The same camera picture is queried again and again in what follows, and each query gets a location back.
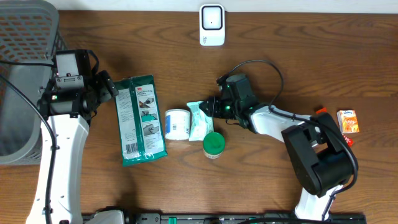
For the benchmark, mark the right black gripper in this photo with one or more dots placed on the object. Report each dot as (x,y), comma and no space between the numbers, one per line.
(213,107)

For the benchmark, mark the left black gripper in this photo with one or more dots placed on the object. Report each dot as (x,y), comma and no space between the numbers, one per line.
(107,88)

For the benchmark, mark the teal wet wipes pack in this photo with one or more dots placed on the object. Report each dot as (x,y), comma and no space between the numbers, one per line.
(201,124)

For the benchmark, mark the white plastic bottle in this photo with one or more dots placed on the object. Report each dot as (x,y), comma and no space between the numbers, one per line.
(177,124)

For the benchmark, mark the green lid small jar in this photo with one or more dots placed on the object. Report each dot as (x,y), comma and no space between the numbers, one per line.
(213,145)

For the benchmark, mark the green white instruction package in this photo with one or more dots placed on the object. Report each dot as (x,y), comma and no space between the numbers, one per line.
(140,127)

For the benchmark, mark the orange white small packet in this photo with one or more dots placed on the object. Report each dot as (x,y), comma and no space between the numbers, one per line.
(348,121)

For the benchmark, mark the red Nescafe stick sachet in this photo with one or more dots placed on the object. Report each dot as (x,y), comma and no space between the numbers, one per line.
(349,141)

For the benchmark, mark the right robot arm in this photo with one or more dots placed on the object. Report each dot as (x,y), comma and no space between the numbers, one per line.
(322,160)

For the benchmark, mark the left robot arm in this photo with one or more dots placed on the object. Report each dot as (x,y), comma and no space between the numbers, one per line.
(68,106)

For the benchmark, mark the white barcode scanner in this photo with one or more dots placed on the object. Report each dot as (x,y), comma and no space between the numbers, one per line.
(212,25)

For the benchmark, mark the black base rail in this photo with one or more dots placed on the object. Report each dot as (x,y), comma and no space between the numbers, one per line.
(157,218)

